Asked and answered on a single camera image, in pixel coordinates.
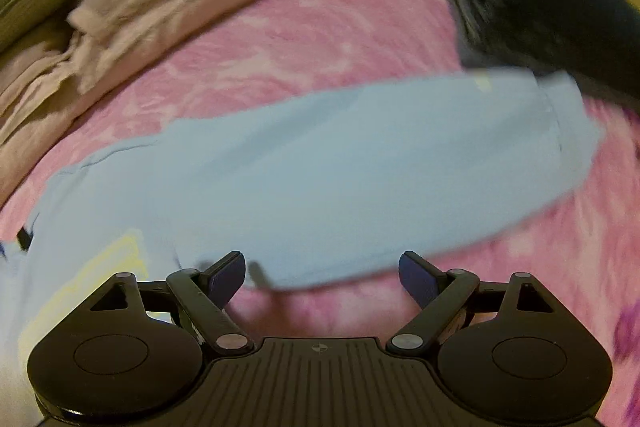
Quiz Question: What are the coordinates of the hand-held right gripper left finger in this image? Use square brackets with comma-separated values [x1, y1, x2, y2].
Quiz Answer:
[87, 251, 256, 354]

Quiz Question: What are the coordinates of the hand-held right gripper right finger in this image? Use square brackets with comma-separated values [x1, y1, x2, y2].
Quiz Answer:
[387, 251, 556, 354]

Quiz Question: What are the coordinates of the light blue shirt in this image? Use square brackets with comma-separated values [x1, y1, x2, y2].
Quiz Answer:
[0, 69, 608, 427]

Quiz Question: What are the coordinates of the pink floral blanket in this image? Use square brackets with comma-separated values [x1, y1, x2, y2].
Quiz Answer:
[0, 0, 640, 427]

